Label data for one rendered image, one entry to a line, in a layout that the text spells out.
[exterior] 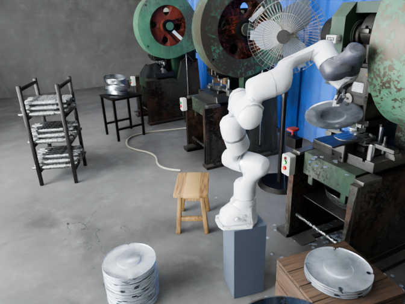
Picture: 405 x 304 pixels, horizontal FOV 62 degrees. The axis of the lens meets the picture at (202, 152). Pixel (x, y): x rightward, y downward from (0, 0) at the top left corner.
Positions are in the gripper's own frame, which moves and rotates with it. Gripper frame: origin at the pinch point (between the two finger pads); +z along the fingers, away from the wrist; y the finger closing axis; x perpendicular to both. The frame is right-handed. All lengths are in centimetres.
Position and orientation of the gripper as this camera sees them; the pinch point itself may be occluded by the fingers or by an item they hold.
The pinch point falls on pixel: (337, 101)
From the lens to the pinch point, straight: 181.4
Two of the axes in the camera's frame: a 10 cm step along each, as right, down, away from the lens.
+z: 1.6, 4.0, 9.0
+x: -9.8, -0.7, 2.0
